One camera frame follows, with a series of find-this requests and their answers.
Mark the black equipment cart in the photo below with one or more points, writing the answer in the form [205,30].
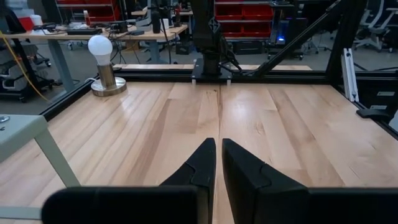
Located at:
[18,81]

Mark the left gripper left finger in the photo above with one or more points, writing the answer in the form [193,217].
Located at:
[202,174]

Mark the black computer with blue light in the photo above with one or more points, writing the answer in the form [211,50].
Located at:
[281,31]

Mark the wooden background desk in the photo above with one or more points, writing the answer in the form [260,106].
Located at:
[149,35]

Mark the white bulb table lamp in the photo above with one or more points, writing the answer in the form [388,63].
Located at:
[100,46]

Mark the pale green metal riser shelf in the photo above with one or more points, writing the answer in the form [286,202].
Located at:
[18,130]

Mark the white cup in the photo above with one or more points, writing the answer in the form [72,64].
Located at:
[36,20]

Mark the red bin shelf rack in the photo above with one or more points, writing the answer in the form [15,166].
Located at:
[242,12]
[93,11]

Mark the black keyboard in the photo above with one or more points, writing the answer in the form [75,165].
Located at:
[84,31]

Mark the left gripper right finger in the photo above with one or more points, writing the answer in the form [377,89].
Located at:
[252,193]

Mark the black plastic bracket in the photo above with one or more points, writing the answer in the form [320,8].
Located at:
[373,112]

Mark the black bottle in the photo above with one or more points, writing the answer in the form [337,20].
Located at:
[155,21]

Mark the white office chair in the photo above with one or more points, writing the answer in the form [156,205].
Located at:
[373,31]

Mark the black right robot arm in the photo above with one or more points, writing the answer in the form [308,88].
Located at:
[206,31]

